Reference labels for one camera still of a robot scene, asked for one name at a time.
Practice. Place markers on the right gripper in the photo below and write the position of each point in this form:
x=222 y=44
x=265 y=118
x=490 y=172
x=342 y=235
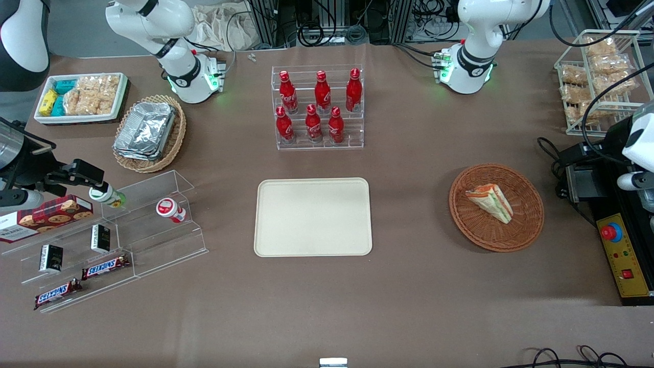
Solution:
x=29 y=168

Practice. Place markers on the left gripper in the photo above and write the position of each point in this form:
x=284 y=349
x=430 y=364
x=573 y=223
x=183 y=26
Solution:
x=614 y=139

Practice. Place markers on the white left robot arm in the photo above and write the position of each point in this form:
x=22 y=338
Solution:
x=477 y=30

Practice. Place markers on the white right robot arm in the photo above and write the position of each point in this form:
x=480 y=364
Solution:
x=153 y=20

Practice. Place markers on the white rectangular snack tray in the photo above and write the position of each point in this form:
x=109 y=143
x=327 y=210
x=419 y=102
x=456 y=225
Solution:
x=43 y=120

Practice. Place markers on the oval light wicker basket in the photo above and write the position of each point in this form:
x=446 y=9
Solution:
x=176 y=138

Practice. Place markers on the wrapped triangle sandwich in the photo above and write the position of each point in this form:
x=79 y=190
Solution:
x=491 y=202

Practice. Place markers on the round brown wicker basket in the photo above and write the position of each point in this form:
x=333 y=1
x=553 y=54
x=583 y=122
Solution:
x=480 y=230

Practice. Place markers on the beige plastic tray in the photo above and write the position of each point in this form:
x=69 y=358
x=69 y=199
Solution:
x=312 y=217

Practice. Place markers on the green white yogurt bottle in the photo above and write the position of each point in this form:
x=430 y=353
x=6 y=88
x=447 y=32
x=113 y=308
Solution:
x=107 y=196

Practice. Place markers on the red plaid cookie box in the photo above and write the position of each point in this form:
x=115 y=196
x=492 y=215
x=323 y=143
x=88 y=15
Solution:
x=51 y=217

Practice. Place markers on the red emergency stop button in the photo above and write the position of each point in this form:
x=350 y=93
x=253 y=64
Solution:
x=610 y=232

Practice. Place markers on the grey metal device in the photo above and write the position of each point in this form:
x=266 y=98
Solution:
x=580 y=184

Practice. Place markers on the small black white box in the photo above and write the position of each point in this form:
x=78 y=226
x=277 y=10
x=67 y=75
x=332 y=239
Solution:
x=51 y=258
x=100 y=238

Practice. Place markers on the teal snack packet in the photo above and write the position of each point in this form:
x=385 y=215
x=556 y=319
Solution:
x=59 y=106
x=65 y=84

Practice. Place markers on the clear bag of crackers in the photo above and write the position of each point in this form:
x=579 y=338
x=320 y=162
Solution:
x=619 y=83
x=612 y=64
x=600 y=47
x=76 y=102
x=575 y=94
x=600 y=112
x=104 y=92
x=574 y=75

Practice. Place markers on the stack of foil containers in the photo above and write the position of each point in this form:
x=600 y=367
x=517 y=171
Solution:
x=145 y=130

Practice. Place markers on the yellow snack packet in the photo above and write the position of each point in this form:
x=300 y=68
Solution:
x=48 y=101

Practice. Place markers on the black yellow emergency stop box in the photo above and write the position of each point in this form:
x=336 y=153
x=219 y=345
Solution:
x=626 y=266

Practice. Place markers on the clear acrylic stepped shelf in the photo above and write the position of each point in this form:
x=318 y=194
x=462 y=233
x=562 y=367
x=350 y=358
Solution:
x=168 y=245
x=76 y=266

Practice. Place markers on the red white yogurt bottle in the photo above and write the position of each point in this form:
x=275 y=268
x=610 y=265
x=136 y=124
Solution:
x=169 y=209

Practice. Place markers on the snickers chocolate bar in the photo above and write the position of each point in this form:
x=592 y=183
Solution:
x=57 y=294
x=106 y=267

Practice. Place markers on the crumpled beige cloth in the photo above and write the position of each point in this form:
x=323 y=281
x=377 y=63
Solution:
x=225 y=25

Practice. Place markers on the red cola bottle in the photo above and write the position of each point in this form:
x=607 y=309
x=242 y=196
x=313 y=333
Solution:
x=313 y=125
x=353 y=92
x=335 y=127
x=284 y=127
x=287 y=94
x=322 y=93

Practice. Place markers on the clear acrylic bottle rack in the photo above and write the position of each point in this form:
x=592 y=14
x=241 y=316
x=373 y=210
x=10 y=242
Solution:
x=352 y=130

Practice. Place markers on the aluminium frame rack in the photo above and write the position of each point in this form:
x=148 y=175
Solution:
x=327 y=20

